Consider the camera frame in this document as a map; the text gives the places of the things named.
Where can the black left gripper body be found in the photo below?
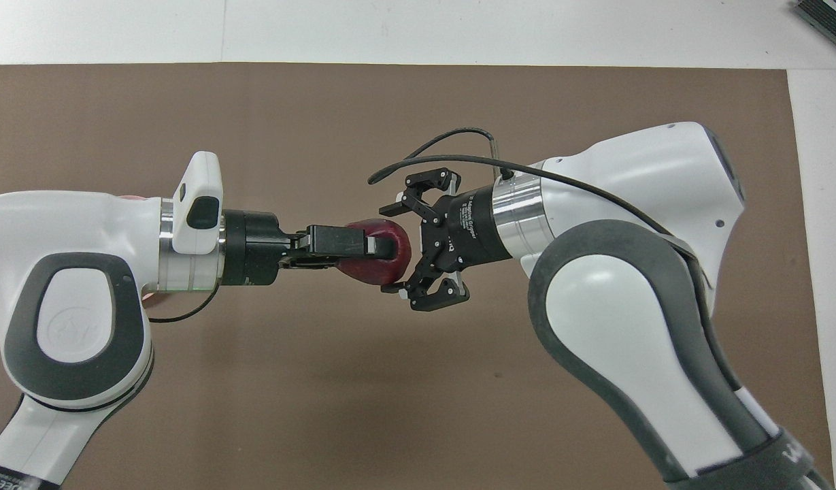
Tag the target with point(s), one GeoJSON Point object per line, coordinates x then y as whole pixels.
{"type": "Point", "coordinates": [251, 248]}

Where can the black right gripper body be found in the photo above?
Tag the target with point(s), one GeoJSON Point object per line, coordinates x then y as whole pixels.
{"type": "Point", "coordinates": [472, 228]}

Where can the dark red apple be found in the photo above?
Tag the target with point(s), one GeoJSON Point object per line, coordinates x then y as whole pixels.
{"type": "Point", "coordinates": [373, 272]}

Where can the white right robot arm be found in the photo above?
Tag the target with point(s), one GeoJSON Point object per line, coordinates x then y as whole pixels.
{"type": "Point", "coordinates": [628, 306]}

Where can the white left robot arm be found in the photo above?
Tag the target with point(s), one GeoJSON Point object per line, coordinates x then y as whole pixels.
{"type": "Point", "coordinates": [71, 272]}

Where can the pink plate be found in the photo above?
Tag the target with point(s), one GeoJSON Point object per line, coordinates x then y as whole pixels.
{"type": "Point", "coordinates": [132, 198]}

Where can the brown paper mat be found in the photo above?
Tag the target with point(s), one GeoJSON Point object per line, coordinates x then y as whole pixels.
{"type": "Point", "coordinates": [322, 395]}

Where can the black ribbed panel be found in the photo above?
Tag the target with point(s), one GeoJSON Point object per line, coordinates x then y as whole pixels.
{"type": "Point", "coordinates": [829, 20]}

